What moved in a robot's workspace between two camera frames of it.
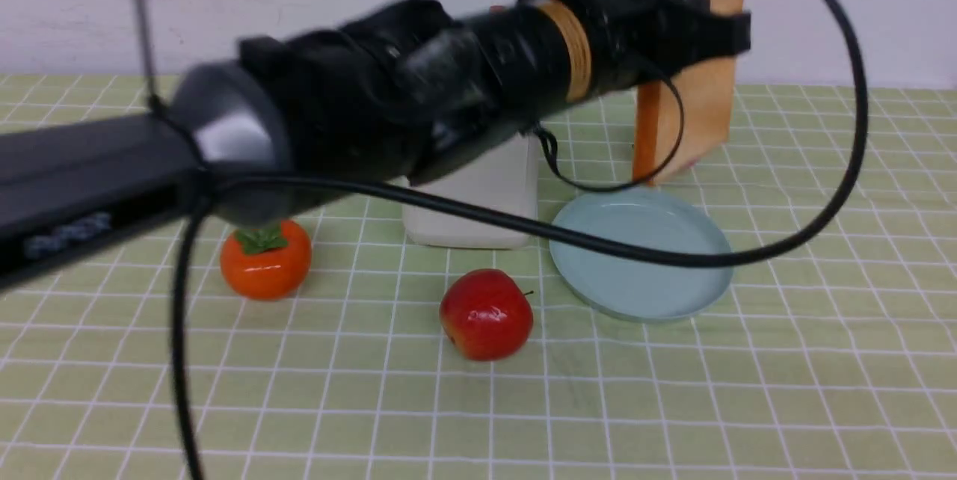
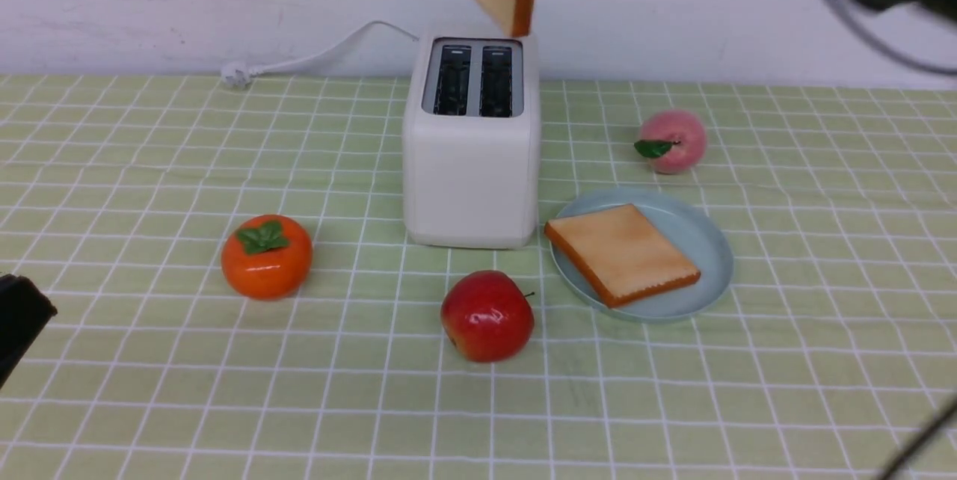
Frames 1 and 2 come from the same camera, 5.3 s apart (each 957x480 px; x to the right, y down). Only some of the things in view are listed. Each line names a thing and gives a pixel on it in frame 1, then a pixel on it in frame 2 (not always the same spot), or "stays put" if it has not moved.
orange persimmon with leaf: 266,263 stays put
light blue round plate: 630,286 stays put
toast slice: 707,89 to 622,255
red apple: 486,315 stays put
